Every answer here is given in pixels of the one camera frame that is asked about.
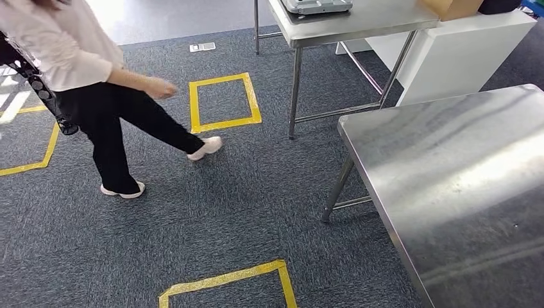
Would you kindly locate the stainless steel workbench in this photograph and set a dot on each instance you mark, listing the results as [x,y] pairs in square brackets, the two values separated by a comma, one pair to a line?
[459,178]

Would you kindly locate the blue metal shelf rack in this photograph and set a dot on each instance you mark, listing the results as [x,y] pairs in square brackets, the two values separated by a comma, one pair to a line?
[536,7]

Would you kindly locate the yellow floor tape square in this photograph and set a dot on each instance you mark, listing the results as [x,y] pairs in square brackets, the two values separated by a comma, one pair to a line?
[46,157]
[221,279]
[193,106]

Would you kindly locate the silver floor outlet plate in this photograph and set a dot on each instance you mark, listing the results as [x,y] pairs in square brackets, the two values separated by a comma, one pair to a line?
[202,47]

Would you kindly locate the grey metal plate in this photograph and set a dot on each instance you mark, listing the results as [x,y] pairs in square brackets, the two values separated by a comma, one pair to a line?
[316,6]

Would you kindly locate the stainless steel table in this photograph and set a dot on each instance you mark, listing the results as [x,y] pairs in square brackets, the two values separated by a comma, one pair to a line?
[361,23]

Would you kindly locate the white cabinet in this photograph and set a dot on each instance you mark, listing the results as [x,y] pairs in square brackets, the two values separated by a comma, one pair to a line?
[459,55]

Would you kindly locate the tan cardboard box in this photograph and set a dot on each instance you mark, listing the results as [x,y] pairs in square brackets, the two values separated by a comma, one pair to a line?
[450,8]

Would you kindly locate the standing person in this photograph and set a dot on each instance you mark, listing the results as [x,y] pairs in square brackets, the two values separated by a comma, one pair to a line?
[63,42]

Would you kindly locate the black box with yellow label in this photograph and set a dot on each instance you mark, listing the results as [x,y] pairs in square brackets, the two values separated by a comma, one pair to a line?
[499,6]

